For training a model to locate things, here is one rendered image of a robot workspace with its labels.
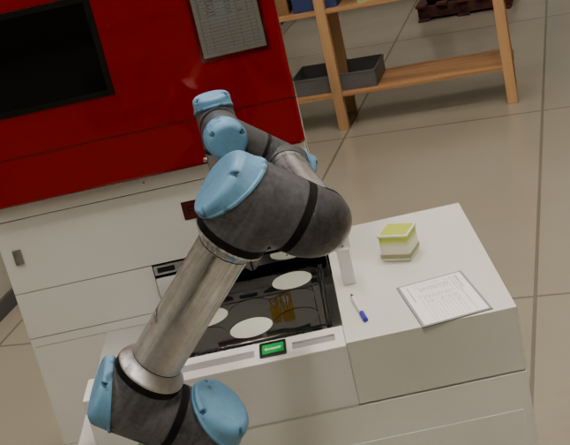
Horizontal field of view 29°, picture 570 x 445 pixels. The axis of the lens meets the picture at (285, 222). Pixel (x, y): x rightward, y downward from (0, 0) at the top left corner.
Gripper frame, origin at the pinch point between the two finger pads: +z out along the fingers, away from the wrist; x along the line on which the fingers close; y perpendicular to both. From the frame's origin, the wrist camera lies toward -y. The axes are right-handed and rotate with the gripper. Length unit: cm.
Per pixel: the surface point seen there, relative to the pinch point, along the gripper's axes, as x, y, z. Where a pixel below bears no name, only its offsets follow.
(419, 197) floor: -65, 323, 116
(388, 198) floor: -50, 331, 116
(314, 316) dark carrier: -9.1, 24.9, 25.8
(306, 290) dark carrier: -8.1, 40.2, 25.8
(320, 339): -10.0, 1.7, 20.1
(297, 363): -4.5, -4.0, 21.4
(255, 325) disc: 4.7, 26.7, 25.7
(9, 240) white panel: 63, 59, 3
